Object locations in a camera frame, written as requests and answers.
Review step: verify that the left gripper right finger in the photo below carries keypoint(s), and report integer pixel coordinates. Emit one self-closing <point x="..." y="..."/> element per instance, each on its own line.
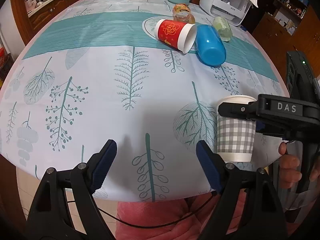
<point x="262" y="216"/>

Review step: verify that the grey checked paper cup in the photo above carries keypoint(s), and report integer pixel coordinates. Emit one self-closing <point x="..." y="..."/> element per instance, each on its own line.
<point x="235" y="139"/>

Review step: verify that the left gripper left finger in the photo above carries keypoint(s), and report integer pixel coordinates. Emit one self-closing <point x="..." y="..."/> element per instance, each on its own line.
<point x="49" y="216"/>

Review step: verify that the red paper cup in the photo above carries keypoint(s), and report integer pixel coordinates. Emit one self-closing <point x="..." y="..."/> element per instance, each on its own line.
<point x="178" y="35"/>

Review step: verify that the orange patterned glass jar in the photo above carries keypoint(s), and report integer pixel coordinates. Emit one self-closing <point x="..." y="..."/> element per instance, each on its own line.
<point x="182" y="13"/>

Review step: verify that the green clear glass jar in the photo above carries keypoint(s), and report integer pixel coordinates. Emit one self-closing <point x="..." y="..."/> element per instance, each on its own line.
<point x="223" y="28"/>

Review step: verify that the person's right hand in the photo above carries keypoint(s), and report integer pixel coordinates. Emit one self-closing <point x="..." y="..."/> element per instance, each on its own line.
<point x="288" y="175"/>

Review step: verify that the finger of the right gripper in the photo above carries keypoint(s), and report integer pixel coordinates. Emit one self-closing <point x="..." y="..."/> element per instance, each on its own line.
<point x="238" y="110"/>
<point x="260" y="126"/>

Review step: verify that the wooden kitchen cabinets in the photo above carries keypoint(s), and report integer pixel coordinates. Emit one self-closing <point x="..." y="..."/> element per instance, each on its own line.
<point x="29" y="24"/>

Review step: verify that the blue plastic cup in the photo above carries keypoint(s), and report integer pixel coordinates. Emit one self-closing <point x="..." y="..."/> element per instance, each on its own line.
<point x="210" y="48"/>

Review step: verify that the leaf print tablecloth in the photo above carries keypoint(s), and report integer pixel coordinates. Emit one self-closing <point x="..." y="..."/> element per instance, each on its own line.
<point x="96" y="72"/>

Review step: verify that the white countertop appliance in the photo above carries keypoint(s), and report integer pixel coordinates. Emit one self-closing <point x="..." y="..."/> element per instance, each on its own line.
<point x="234" y="11"/>

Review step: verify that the wooden shelf cabinet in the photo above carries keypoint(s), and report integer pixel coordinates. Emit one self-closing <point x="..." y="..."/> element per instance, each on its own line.
<point x="292" y="26"/>

